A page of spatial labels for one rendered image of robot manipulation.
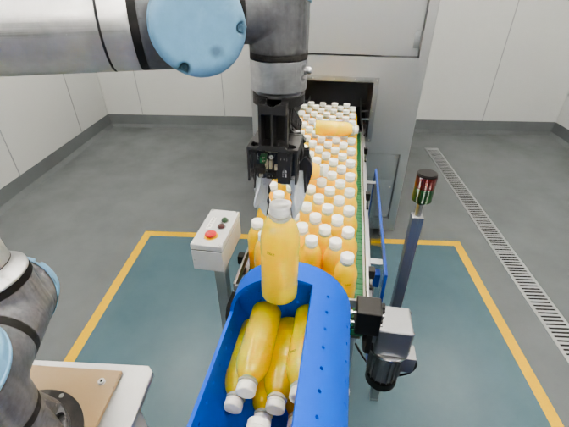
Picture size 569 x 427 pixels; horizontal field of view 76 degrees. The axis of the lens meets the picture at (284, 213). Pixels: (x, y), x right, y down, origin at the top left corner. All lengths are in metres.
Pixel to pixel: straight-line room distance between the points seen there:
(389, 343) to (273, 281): 0.66
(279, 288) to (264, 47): 0.41
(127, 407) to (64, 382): 0.13
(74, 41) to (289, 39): 0.24
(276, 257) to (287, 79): 0.30
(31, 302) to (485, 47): 5.17
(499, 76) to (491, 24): 0.64
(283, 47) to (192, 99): 4.81
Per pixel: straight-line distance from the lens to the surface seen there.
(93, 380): 0.81
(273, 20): 0.47
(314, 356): 0.69
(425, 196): 1.23
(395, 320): 1.25
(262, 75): 0.49
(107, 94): 5.69
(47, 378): 0.85
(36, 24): 0.35
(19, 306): 0.69
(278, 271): 0.66
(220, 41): 0.31
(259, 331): 0.82
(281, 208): 0.60
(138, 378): 0.79
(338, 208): 1.32
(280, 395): 0.80
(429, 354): 2.33
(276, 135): 0.51
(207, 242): 1.13
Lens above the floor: 1.78
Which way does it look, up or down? 33 degrees down
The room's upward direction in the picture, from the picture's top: straight up
